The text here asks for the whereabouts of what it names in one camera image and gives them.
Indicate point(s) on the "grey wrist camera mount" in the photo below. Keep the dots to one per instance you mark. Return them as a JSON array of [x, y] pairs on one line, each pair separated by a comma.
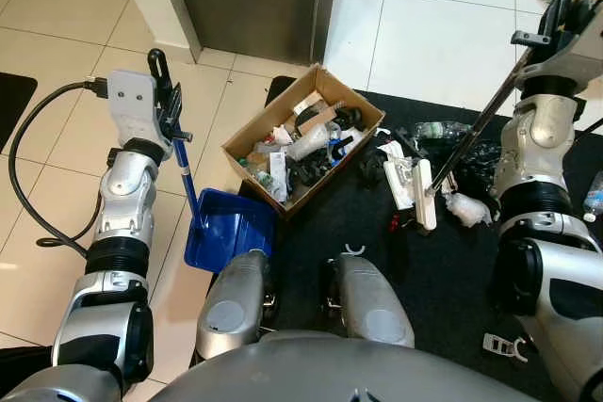
[[132, 105], [579, 54]]

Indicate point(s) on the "silver left robot leg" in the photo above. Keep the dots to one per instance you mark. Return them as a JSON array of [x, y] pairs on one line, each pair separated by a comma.
[[231, 313]]

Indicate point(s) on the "large black floor mat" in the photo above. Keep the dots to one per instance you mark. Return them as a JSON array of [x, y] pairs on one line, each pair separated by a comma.
[[443, 280]]

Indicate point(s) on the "black and white clip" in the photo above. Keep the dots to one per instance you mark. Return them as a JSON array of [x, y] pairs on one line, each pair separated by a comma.
[[499, 344]]

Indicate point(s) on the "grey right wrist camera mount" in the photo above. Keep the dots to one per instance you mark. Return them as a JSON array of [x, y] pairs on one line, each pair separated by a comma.
[[579, 54]]

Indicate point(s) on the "black plastic bag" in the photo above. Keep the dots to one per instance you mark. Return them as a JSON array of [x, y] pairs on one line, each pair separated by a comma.
[[480, 167]]

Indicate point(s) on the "silver robot leg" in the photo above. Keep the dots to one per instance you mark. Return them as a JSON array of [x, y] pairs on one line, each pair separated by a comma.
[[231, 313], [372, 313]]

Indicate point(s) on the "blue plastic dustpan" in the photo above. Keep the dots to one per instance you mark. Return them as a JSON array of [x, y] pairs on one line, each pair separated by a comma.
[[231, 233]]

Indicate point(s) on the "small red scrap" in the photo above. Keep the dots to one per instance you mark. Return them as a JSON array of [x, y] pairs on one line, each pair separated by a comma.
[[396, 223]]

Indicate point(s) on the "silver right robot leg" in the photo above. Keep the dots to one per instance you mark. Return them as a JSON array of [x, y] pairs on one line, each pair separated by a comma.
[[372, 313]]

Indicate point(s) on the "tan cardboard strip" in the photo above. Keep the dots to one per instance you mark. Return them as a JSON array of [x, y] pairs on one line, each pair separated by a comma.
[[318, 115]]

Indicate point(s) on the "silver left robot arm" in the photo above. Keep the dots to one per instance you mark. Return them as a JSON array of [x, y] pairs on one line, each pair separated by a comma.
[[122, 200]]

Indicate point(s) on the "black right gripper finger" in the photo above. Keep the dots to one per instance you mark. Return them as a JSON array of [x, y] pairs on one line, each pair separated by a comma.
[[565, 5]]

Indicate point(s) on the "grey robot torso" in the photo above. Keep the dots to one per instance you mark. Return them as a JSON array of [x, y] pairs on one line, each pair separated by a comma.
[[349, 374]]

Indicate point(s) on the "labelled plastic bottle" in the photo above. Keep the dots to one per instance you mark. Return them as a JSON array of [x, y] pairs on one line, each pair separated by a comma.
[[594, 200]]

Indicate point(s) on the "clear plastic bottle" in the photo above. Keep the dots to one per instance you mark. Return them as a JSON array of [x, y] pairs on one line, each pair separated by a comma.
[[438, 131]]

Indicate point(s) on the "small black floor mat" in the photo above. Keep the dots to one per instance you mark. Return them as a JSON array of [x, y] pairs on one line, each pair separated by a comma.
[[11, 101]]

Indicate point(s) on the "crumpled white paper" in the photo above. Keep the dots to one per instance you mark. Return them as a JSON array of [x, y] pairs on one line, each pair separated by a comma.
[[468, 210]]

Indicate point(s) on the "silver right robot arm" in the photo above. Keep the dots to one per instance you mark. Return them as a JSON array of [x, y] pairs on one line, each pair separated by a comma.
[[537, 152]]

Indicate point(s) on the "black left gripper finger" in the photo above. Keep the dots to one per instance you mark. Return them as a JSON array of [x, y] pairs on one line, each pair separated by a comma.
[[166, 74], [177, 99]]

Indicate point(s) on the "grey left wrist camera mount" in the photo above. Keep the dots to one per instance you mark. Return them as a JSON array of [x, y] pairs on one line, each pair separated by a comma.
[[132, 105]]

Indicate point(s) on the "black crumpled object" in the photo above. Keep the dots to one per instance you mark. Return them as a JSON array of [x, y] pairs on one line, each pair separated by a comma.
[[374, 168]]

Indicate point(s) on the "brown cardboard box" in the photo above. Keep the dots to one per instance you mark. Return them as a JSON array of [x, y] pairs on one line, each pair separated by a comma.
[[334, 176]]

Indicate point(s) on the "white plastic bottle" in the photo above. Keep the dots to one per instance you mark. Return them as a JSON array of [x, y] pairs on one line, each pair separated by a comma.
[[309, 143]]

